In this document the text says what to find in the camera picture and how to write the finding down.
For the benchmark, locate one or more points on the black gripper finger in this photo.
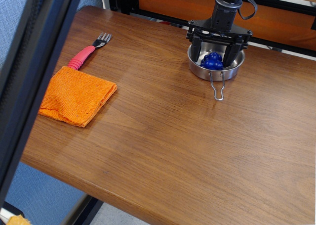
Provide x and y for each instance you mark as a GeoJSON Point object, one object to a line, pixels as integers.
{"type": "Point", "coordinates": [231, 53]}
{"type": "Point", "coordinates": [196, 48]}

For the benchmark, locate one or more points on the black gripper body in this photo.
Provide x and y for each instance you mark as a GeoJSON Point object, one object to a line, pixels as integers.
{"type": "Point", "coordinates": [220, 27]}

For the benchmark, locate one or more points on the blue toy grape bunch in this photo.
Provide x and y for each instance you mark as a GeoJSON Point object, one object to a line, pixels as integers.
{"type": "Point", "coordinates": [212, 61]}

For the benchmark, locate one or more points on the folded orange cloth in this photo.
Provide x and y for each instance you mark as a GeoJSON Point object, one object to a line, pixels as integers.
{"type": "Point", "coordinates": [75, 97]}

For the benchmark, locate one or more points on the orange object at corner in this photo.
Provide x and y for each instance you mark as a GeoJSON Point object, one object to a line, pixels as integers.
{"type": "Point", "coordinates": [18, 220]}

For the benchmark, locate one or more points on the steel bowl with wire handle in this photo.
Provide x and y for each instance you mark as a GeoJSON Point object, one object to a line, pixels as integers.
{"type": "Point", "coordinates": [217, 78]}

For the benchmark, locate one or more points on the orange panel with black frame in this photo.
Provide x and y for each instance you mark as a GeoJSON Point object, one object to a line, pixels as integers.
{"type": "Point", "coordinates": [280, 23]}

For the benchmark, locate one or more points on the fork with red handle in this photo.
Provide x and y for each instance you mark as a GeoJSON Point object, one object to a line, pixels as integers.
{"type": "Point", "coordinates": [78, 60]}

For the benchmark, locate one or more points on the black table leg frame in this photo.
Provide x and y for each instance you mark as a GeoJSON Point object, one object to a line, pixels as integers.
{"type": "Point", "coordinates": [83, 212]}

